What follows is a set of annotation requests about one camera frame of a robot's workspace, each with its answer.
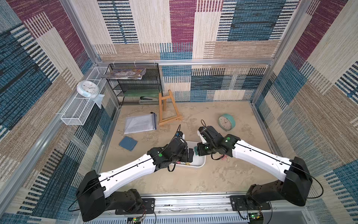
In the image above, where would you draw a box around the white plastic storage box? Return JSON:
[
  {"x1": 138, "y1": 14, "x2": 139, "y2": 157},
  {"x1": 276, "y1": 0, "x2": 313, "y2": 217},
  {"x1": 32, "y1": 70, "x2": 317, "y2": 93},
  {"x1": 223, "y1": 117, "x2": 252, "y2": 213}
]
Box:
[{"x1": 177, "y1": 141, "x2": 206, "y2": 168}]

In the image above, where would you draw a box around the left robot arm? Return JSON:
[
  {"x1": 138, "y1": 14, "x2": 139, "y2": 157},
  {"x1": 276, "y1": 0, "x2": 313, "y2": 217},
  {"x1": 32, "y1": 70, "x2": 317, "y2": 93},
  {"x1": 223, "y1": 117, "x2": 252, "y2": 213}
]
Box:
[{"x1": 75, "y1": 130, "x2": 194, "y2": 222}]

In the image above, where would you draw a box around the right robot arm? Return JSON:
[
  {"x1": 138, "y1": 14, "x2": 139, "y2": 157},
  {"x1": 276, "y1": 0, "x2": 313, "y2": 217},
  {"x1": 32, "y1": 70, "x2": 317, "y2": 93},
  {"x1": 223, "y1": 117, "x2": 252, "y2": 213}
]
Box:
[{"x1": 198, "y1": 120, "x2": 316, "y2": 207}]

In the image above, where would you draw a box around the pink binder clip on table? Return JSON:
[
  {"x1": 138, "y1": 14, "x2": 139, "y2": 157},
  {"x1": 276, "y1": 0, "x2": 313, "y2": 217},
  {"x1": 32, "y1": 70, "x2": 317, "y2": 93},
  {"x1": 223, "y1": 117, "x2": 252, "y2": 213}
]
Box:
[{"x1": 221, "y1": 155, "x2": 230, "y2": 162}]

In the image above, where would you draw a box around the green round alarm clock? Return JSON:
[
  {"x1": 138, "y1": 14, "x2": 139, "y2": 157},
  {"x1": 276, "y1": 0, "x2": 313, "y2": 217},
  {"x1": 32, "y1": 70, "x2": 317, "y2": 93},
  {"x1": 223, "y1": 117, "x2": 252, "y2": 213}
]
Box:
[{"x1": 218, "y1": 114, "x2": 236, "y2": 131}]

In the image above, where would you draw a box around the wooden mini easel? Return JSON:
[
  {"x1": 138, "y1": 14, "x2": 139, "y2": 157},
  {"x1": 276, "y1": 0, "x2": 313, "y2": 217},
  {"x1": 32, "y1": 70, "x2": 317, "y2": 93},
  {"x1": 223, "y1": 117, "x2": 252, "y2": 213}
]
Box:
[{"x1": 158, "y1": 90, "x2": 183, "y2": 126}]

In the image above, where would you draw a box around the blue folded cloth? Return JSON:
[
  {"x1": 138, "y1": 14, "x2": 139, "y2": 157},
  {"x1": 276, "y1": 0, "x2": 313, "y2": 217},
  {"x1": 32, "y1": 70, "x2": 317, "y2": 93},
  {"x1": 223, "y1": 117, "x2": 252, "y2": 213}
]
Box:
[{"x1": 119, "y1": 136, "x2": 138, "y2": 151}]

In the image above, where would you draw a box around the clear zip document pouch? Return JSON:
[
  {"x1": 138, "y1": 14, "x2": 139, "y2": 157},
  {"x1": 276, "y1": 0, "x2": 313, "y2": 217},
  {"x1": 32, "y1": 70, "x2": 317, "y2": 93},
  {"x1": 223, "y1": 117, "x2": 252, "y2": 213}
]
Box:
[{"x1": 124, "y1": 113, "x2": 157, "y2": 134}]

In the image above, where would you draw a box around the black stapler on shelf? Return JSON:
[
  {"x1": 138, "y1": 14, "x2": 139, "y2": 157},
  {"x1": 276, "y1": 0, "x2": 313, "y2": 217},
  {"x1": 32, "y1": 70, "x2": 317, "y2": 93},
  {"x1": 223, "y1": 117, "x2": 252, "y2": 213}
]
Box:
[{"x1": 140, "y1": 96, "x2": 158, "y2": 102}]

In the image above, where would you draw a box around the magazine on shelf top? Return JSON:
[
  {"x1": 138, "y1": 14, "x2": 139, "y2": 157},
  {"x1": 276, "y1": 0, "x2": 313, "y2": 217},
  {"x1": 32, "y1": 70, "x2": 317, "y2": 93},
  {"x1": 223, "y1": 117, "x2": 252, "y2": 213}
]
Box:
[{"x1": 101, "y1": 69, "x2": 146, "y2": 80}]

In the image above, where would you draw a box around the white round clock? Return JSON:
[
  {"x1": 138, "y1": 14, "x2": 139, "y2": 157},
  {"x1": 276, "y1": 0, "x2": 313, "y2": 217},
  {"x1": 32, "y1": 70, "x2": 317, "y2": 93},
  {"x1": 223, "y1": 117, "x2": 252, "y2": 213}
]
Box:
[{"x1": 76, "y1": 80, "x2": 99, "y2": 99}]

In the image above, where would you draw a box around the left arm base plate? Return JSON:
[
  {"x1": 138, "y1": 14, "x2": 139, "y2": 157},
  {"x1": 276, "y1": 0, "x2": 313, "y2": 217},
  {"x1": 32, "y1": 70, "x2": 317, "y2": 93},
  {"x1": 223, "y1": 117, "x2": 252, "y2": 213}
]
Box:
[{"x1": 115, "y1": 198, "x2": 155, "y2": 215}]

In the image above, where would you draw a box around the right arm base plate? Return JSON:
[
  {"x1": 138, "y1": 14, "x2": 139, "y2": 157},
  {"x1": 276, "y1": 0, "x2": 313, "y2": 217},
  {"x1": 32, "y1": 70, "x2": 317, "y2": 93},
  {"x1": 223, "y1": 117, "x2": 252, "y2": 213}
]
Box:
[{"x1": 229, "y1": 195, "x2": 271, "y2": 211}]

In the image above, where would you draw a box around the black wire mesh shelf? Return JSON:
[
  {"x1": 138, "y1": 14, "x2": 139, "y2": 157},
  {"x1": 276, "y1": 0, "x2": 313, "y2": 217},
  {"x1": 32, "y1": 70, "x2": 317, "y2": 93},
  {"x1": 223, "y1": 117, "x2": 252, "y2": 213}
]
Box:
[{"x1": 106, "y1": 63, "x2": 163, "y2": 106}]

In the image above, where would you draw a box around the white wire wall basket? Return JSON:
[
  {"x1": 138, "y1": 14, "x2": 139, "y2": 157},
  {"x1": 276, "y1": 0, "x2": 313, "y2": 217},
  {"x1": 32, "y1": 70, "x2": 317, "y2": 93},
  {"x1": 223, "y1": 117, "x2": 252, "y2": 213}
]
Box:
[{"x1": 61, "y1": 66, "x2": 107, "y2": 126}]

